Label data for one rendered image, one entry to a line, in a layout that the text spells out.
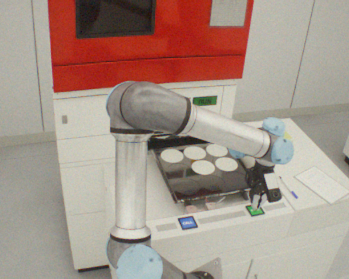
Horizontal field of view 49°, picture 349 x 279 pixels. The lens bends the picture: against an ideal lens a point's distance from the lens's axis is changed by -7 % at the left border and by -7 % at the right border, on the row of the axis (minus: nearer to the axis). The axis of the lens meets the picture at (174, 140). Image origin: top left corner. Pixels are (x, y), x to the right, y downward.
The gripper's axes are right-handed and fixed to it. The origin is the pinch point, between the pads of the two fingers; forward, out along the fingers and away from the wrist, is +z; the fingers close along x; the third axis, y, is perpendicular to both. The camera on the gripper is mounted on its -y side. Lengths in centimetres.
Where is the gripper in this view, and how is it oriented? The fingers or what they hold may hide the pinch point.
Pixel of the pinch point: (256, 208)
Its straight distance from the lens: 147.6
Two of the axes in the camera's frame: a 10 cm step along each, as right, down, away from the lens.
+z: -0.7, 8.3, 5.5
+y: -3.0, -5.5, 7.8
